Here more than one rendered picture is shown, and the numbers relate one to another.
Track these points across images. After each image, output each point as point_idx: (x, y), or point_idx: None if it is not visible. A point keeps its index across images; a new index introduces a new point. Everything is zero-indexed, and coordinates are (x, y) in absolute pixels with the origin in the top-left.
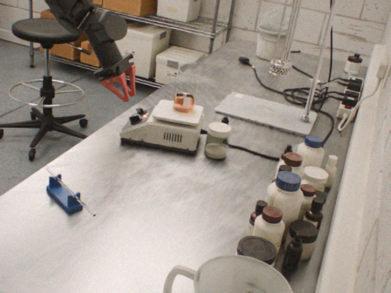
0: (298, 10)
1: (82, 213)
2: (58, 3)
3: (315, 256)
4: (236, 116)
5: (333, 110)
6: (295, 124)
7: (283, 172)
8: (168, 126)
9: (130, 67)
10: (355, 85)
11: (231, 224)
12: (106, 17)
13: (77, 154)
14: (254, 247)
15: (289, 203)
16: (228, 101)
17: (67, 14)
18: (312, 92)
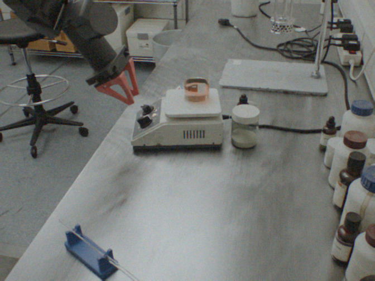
0: None
1: (120, 274)
2: (22, 1)
3: None
4: (245, 87)
5: (334, 58)
6: (309, 83)
7: (368, 168)
8: (186, 122)
9: (128, 62)
10: (347, 27)
11: (307, 241)
12: (88, 8)
13: (89, 181)
14: None
15: None
16: (230, 71)
17: (37, 14)
18: (321, 44)
